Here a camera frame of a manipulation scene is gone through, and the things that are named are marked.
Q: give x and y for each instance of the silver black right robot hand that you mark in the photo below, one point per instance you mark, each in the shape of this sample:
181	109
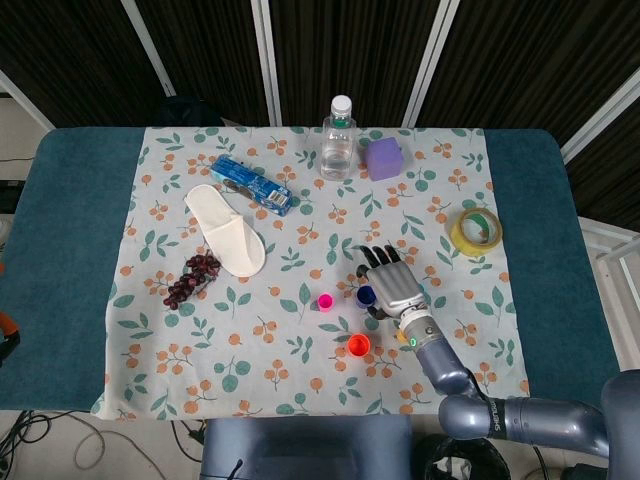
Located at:
395	287

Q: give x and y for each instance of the dark purple plastic cup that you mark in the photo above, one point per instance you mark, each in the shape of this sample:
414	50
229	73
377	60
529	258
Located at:
363	296

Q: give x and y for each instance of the small pink plastic cup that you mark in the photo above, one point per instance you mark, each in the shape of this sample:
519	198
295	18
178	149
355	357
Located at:
325	301

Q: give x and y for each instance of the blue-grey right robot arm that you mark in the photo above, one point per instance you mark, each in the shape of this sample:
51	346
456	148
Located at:
440	365

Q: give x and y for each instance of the yellow packing tape roll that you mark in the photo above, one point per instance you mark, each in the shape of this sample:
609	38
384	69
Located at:
462	242

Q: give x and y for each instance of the purple foam cube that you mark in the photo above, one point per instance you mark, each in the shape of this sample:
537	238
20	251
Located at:
383	160

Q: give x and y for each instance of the clear plastic water bottle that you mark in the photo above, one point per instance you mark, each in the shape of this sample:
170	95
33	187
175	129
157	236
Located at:
338	150

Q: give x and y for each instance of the floral fruit print tablecloth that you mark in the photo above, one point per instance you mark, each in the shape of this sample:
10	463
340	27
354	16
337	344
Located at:
250	360

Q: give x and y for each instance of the blue cookie box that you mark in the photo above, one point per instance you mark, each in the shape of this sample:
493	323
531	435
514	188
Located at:
250	185

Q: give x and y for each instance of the white disposable slipper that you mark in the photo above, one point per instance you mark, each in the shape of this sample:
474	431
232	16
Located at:
225	235

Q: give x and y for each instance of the blue-grey robot torso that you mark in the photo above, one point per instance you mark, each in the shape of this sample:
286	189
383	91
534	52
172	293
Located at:
305	450

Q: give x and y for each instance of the black trash bag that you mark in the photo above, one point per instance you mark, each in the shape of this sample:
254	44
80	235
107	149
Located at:
465	460

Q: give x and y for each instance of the dark red grape bunch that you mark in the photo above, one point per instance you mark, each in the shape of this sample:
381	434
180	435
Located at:
187	285

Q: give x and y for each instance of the white metal rack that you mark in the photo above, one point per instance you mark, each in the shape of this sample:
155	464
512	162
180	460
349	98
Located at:
607	252

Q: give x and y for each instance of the teal velvet table cover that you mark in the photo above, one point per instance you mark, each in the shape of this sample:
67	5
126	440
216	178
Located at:
60	250

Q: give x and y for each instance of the orange and black object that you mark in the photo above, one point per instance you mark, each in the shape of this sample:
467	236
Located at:
7	340

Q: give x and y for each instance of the white partition frame post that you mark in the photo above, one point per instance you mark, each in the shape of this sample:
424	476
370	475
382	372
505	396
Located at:
600	117
433	50
266	50
20	97
149	50

